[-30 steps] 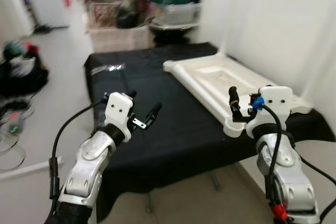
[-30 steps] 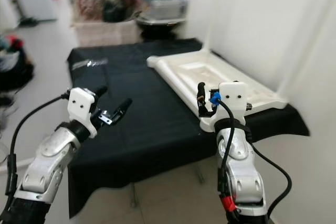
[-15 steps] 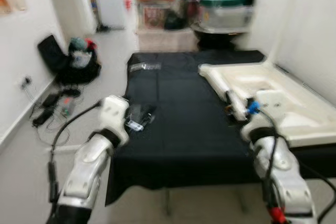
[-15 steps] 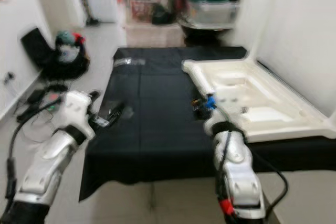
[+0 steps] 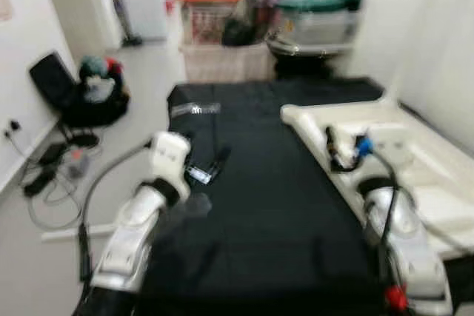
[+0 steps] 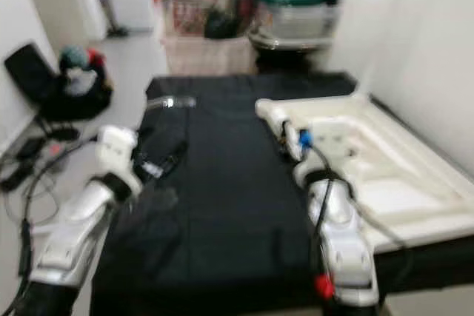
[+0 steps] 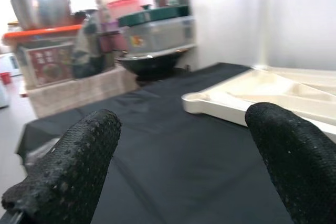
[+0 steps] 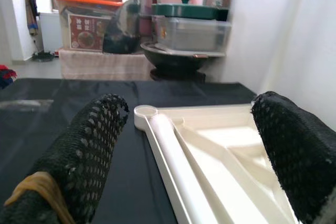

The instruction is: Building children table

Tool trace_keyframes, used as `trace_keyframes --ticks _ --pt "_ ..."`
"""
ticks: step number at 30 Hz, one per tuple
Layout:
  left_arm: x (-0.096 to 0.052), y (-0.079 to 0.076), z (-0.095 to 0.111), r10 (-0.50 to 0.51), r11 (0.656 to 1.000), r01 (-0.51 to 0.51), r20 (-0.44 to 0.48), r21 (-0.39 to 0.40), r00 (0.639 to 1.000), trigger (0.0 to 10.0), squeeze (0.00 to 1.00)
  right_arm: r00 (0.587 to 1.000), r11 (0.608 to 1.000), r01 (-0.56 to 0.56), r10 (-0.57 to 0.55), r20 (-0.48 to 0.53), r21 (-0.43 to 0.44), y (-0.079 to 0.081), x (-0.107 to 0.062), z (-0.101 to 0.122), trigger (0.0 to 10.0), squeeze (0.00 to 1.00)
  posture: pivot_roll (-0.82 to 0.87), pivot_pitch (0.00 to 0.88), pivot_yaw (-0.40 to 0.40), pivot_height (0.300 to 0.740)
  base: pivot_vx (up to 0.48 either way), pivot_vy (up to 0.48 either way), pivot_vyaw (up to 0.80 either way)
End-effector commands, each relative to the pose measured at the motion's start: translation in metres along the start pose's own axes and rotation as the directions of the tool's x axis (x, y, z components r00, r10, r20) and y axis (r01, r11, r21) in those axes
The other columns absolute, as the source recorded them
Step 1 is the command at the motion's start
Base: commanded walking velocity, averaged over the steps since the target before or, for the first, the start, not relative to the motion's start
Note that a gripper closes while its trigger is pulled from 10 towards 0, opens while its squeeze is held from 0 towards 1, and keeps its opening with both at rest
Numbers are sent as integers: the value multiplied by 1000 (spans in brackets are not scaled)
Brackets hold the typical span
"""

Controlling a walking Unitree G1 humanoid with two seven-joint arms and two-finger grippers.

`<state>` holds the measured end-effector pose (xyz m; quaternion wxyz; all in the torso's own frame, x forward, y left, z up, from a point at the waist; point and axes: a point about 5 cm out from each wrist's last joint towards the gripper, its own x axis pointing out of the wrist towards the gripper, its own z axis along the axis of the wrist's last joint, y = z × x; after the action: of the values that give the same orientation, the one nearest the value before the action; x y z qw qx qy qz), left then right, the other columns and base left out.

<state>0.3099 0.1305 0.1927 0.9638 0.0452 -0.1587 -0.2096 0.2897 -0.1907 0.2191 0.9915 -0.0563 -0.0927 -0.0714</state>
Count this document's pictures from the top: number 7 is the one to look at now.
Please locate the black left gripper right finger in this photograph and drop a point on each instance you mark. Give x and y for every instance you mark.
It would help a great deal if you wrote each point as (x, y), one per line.
(302, 166)

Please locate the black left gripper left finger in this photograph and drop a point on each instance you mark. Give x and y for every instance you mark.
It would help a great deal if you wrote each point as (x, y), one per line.
(68, 171)

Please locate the white plastic table leg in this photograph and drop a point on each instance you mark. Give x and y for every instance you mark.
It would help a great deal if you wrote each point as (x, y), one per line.
(263, 24)

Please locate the clear tape strip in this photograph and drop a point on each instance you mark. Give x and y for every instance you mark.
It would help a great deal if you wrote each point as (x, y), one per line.
(39, 153)

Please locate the black tablecloth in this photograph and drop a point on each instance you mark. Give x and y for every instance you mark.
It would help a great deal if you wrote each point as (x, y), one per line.
(170, 142)

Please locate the small red bin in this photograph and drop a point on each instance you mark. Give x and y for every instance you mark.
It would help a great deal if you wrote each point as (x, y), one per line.
(5, 77)

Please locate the white cabinet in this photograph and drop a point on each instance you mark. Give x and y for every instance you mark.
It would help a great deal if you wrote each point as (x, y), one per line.
(8, 61)

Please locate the maroon plastic tub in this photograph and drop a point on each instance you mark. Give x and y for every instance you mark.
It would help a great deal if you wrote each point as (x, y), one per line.
(113, 40)

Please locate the steel cooking pot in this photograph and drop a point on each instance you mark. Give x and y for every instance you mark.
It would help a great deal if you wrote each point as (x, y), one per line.
(39, 3)

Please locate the green lidded pot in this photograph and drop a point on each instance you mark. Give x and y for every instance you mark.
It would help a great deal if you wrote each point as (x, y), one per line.
(147, 16)

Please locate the red lidded clear container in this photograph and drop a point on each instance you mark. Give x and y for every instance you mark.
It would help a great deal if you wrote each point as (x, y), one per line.
(123, 5)

